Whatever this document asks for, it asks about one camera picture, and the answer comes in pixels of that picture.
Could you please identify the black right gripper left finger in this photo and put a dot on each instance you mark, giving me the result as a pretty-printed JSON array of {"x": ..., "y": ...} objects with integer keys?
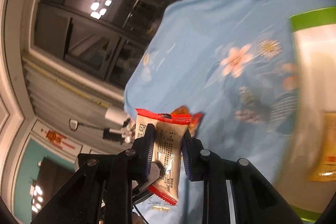
[{"x": 101, "y": 179}]

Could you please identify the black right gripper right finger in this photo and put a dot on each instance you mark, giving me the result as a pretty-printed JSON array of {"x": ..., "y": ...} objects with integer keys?
[{"x": 233, "y": 190}]

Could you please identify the green white cardboard box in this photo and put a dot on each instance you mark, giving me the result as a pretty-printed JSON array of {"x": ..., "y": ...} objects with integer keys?
[{"x": 307, "y": 178}]

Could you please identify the cream red snack packet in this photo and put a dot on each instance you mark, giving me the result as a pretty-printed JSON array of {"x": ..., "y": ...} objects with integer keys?
[{"x": 169, "y": 131}]

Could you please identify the orange snack packet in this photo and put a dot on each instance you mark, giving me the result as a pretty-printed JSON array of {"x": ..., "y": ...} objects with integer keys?
[{"x": 180, "y": 110}]

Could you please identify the black television screen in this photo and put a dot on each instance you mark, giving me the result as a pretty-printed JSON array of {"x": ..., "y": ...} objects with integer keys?
[{"x": 50, "y": 179}]

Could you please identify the red chinese knot decoration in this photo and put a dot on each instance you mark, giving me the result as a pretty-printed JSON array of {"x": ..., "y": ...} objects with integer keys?
[{"x": 57, "y": 139}]

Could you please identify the white vase with flowers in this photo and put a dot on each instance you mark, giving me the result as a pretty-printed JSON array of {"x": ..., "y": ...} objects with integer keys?
[{"x": 126, "y": 123}]

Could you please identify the black floor lamp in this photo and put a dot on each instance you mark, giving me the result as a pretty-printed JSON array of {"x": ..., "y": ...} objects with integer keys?
[{"x": 108, "y": 133}]

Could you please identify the light blue floral tablecloth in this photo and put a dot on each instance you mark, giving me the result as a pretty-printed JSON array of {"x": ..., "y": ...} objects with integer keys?
[{"x": 234, "y": 62}]

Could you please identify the dark glass window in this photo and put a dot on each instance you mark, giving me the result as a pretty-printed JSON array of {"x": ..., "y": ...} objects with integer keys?
[{"x": 105, "y": 38}]

